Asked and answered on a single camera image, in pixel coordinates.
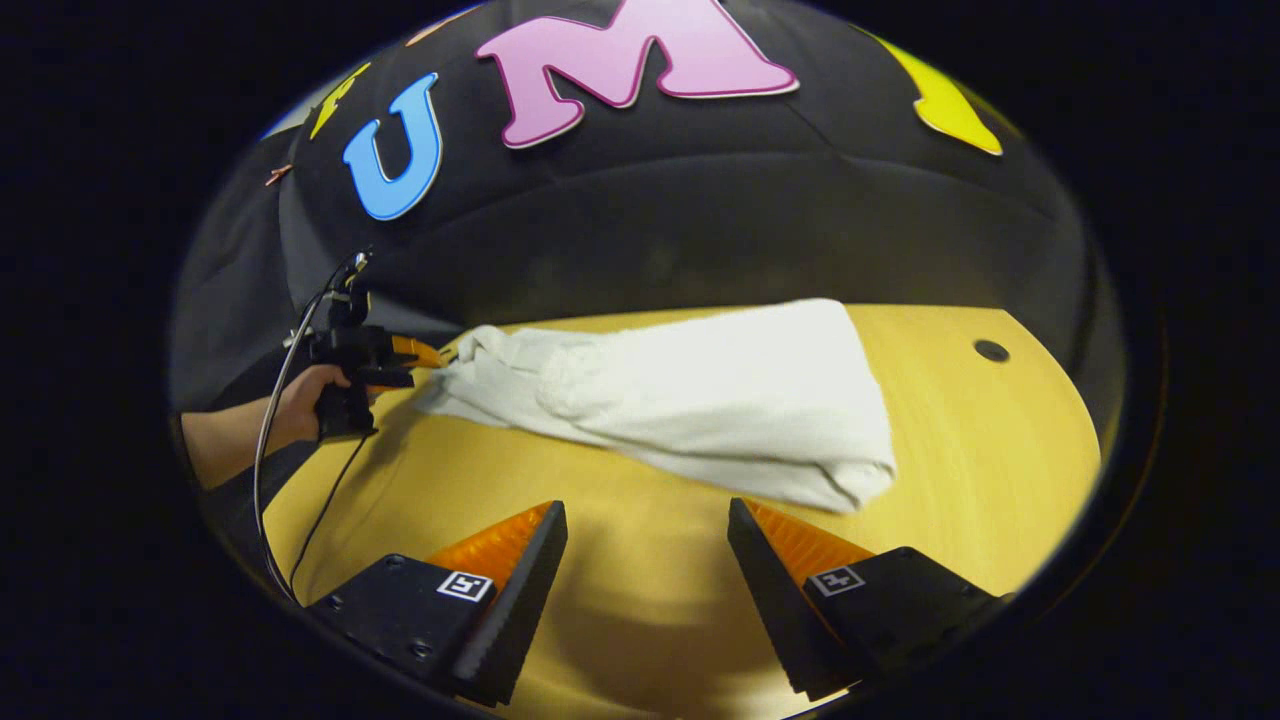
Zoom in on white jeans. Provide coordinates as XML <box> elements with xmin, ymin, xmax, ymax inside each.
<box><xmin>415</xmin><ymin>298</ymin><xmax>898</xmax><ymax>515</ymax></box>

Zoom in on black backdrop cloth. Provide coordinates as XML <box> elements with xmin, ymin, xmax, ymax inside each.
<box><xmin>170</xmin><ymin>0</ymin><xmax>1121</xmax><ymax>401</ymax></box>

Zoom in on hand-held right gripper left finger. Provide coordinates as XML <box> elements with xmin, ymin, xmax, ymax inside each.
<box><xmin>305</xmin><ymin>500</ymin><xmax>569</xmax><ymax>707</ymax></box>

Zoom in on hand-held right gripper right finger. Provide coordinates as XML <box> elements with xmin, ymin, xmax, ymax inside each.
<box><xmin>727</xmin><ymin>497</ymin><xmax>1011</xmax><ymax>701</ymax></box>

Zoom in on grey cable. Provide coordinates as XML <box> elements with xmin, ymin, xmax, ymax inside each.
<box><xmin>252</xmin><ymin>265</ymin><xmax>351</xmax><ymax>604</ymax></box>

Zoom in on thin black cable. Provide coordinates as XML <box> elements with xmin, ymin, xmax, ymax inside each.
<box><xmin>288</xmin><ymin>432</ymin><xmax>369</xmax><ymax>591</ymax></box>

